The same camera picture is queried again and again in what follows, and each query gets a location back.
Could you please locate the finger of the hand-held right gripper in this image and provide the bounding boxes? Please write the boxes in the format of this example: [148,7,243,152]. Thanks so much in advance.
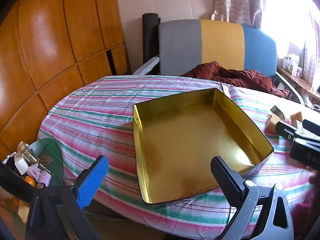
[275,121,300,140]
[302,119,320,133]

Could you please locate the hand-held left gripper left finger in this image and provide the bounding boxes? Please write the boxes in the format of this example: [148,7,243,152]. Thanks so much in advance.
[26,155,109,240]

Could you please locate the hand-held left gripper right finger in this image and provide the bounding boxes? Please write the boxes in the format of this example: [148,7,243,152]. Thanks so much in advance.
[210,156,294,240]

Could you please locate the green white small box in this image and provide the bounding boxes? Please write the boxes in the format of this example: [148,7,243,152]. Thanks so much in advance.
[271,105,288,118]

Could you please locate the gold tin box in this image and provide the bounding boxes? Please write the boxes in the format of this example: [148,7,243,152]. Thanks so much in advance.
[132,88,274,204]

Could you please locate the wooden desk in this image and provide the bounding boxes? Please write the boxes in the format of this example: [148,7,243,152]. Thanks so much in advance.
[276,66,320,103]

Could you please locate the round glass side table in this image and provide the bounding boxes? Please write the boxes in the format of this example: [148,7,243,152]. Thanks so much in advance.
[0,138,64,205]

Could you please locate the pink plastic rollers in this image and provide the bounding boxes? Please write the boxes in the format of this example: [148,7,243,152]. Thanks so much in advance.
[27,164,52,185]

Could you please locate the red cloth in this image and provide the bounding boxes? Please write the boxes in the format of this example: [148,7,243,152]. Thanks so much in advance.
[294,170,320,240]

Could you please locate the white carton box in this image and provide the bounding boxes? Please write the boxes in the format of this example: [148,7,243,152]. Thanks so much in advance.
[286,53,300,75]

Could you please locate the pink patterned curtain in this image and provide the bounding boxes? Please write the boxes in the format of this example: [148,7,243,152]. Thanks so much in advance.
[304,12,320,90]
[211,0,268,28]

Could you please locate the dark red garment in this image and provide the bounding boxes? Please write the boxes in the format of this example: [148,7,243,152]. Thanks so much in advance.
[181,61,290,98]

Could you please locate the striped bedsheet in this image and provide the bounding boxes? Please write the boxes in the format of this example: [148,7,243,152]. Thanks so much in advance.
[37,75,320,240]

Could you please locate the glass perfume bottle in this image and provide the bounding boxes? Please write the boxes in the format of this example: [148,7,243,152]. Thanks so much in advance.
[16,142,38,165]

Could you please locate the bright window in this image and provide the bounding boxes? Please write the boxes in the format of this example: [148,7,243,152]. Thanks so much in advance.
[261,0,318,58]

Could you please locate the white foam board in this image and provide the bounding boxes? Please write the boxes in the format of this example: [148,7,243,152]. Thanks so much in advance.
[132,56,160,75]

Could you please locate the grey yellow blue chair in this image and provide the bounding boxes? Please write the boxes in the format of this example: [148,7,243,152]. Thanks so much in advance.
[157,19,307,105]

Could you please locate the wooden wardrobe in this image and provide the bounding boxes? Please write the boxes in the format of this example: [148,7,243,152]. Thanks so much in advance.
[0,0,129,160]

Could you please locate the black rolled mat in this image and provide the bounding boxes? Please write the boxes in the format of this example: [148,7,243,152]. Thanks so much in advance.
[142,12,160,63]

